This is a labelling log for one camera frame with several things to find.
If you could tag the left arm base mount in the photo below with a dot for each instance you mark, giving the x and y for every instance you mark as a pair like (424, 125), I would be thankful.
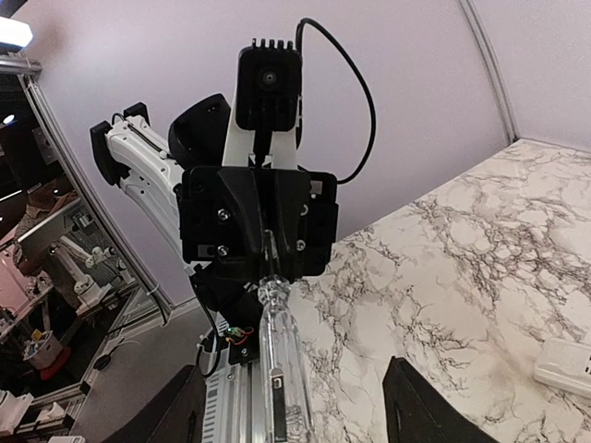
(241, 344)

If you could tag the front aluminium rail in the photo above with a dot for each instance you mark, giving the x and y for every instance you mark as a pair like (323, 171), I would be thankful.
(234, 408)

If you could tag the white remote control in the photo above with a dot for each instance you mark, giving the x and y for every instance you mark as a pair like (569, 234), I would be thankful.
(564, 365)

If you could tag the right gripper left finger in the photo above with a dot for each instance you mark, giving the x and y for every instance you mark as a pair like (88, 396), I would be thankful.
(174, 415)

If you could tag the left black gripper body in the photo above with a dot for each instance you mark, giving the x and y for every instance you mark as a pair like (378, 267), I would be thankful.
(199, 216)

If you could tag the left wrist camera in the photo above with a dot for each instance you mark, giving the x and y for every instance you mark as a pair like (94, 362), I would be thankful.
(269, 84)

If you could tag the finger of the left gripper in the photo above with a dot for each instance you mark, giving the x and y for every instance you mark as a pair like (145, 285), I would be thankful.
(239, 237)
(290, 194)

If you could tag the left aluminium frame post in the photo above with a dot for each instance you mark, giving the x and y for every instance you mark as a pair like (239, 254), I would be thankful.
(493, 70)

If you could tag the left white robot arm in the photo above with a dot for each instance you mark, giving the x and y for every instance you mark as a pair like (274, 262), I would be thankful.
(148, 168)

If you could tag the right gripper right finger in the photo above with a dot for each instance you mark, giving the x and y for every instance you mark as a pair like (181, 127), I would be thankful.
(417, 413)

